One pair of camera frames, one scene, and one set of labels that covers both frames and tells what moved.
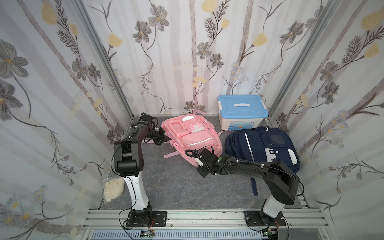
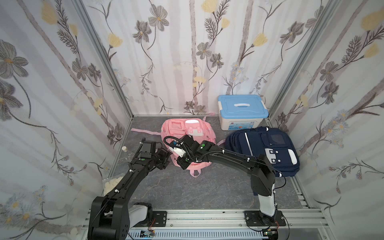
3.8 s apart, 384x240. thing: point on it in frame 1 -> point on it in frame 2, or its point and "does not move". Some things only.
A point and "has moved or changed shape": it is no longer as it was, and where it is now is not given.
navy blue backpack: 261,144 does not move
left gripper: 162,136 -> 165,153
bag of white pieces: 113,188 does not move
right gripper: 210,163 -> 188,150
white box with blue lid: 241,112 does not move
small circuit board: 147,234 does not move
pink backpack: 191,132 has moved or changed shape
